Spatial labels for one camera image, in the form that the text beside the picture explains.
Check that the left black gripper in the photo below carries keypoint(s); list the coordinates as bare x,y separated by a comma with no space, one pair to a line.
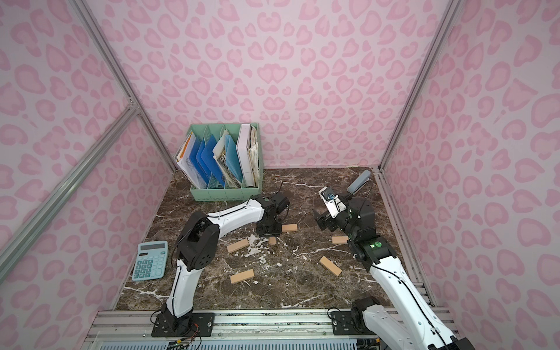
269,225

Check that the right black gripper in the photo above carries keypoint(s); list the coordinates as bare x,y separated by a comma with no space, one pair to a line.
328,220

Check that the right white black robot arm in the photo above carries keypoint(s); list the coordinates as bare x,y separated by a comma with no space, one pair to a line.
419,327

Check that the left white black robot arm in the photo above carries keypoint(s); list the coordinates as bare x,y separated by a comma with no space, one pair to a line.
196,247

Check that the grey stapler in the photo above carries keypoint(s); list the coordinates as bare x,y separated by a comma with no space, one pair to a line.
358,183

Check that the green file organizer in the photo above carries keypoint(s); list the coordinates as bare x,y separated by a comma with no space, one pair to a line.
225,153

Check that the white folder in organizer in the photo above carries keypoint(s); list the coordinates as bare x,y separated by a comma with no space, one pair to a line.
243,147

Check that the blue folders in organizer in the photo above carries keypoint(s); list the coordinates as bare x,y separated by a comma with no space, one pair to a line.
204,163

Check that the teal calculator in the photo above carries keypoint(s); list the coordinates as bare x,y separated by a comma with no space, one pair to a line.
151,261

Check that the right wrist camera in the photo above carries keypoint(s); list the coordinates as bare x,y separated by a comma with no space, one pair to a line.
333,202

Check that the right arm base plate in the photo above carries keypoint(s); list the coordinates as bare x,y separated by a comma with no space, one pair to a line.
343,323

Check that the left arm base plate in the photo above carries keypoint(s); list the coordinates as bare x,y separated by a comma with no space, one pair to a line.
167,325

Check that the aluminium mounting rail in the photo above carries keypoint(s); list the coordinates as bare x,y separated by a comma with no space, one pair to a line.
233,329

